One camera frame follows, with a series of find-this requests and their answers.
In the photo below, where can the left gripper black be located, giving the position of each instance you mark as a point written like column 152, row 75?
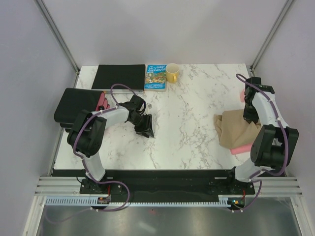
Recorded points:
column 147, row 125

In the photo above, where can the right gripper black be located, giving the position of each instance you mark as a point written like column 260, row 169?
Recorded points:
column 249, row 117

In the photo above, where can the beige t shirt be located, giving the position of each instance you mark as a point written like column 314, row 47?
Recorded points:
column 233, row 131

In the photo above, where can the black pink drawer unit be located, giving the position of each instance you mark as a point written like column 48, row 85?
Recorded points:
column 74, row 100

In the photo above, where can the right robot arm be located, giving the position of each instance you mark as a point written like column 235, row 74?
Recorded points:
column 273, row 148

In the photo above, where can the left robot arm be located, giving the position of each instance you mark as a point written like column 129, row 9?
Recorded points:
column 86, row 134

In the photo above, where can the pink cube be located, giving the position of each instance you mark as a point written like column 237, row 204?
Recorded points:
column 242, row 96

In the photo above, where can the pink folded t shirt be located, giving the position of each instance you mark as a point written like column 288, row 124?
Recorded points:
column 242, row 149

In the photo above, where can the blue treehouse book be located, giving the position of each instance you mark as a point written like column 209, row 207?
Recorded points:
column 155, row 78

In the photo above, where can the yellow mug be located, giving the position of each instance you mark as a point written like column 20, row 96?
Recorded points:
column 172, row 72

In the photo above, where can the black notebook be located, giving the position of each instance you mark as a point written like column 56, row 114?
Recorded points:
column 132, row 75

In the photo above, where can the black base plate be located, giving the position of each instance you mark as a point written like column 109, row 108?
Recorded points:
column 167, row 185

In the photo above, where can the aluminium front rail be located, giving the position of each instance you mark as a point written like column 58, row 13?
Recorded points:
column 69, row 186

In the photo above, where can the white cable duct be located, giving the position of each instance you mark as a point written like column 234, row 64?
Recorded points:
column 106, row 202

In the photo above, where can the right aluminium frame post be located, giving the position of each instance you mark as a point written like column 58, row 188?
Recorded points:
column 272, row 32

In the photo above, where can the aluminium frame post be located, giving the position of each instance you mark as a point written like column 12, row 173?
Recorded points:
column 272, row 32
column 57, row 34

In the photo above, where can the left aluminium frame post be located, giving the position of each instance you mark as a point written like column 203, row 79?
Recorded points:
column 57, row 34

